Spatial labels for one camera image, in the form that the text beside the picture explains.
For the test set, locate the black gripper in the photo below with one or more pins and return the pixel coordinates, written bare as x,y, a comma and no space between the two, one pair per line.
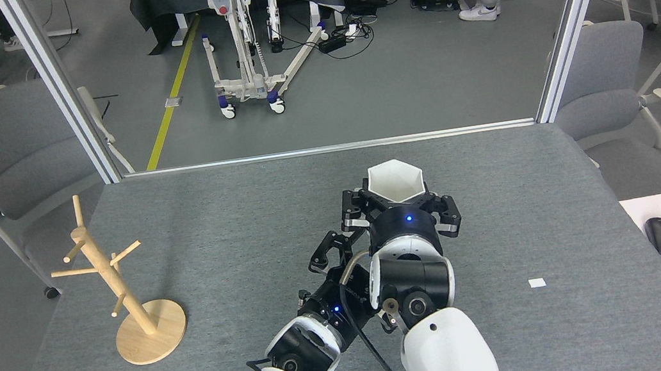
335,311
407,223

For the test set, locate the white hexagonal cup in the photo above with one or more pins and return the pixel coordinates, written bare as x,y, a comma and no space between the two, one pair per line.
394,180

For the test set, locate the wooden cup rack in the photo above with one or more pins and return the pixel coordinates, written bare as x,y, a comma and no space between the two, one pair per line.
152,343

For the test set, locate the small white label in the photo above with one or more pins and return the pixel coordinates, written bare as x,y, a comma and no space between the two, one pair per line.
537,282

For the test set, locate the black power adapter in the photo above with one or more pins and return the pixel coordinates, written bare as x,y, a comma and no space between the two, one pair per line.
333,43

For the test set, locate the grey chair with beige armrests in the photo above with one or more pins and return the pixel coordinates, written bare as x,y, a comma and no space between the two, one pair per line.
7,140
605,69

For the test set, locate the silver table edge rail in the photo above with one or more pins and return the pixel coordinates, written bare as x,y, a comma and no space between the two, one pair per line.
332,148

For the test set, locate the silver frame post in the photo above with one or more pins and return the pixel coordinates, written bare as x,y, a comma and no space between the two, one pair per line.
573,22
57,81

